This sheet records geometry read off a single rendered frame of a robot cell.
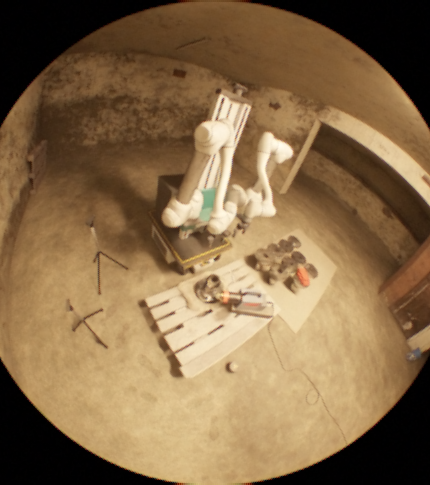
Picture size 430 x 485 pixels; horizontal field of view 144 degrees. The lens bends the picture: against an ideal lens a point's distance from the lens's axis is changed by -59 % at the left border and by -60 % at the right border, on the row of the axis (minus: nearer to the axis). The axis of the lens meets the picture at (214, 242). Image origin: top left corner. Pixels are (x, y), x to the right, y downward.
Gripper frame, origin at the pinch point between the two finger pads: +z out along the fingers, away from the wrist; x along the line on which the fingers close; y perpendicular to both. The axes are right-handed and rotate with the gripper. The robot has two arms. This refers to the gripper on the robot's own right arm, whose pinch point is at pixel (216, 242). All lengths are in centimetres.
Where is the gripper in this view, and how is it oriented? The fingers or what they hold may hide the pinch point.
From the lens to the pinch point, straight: 140.2
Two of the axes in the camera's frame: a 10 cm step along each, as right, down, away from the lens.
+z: -2.7, 6.8, 6.8
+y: -5.9, -6.7, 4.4
